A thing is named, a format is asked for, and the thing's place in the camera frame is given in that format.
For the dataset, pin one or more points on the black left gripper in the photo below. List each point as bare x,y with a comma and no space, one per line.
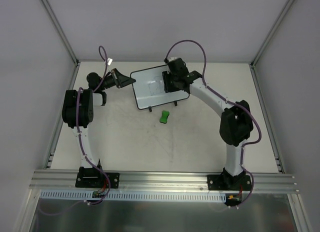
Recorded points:
117,79

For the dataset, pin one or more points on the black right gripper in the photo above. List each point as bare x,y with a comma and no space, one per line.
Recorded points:
167,82

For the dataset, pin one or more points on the black-framed whiteboard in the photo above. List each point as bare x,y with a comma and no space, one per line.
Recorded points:
149,88

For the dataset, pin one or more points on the green bone-shaped eraser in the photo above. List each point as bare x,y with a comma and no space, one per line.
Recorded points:
164,117

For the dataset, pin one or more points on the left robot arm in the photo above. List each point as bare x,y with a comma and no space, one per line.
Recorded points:
78,110

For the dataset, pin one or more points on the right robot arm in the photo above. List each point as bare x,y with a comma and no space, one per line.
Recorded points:
236,124

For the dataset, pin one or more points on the black wire whiteboard stand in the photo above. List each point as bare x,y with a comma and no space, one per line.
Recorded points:
151,109

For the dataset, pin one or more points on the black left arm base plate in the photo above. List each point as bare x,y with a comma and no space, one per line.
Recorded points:
91,178

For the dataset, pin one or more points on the left aluminium frame post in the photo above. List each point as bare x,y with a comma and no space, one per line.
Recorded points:
59,30

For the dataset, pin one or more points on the aluminium frame post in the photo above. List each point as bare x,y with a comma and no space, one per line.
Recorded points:
59,30
271,33

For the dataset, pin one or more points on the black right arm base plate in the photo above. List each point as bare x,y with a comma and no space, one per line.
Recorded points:
219,182

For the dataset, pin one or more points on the aluminium front rail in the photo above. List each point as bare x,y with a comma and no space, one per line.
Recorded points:
185,182

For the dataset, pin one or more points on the white slotted cable duct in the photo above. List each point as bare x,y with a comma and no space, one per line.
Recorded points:
114,195

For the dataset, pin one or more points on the right aluminium frame post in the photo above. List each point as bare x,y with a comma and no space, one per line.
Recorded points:
271,33

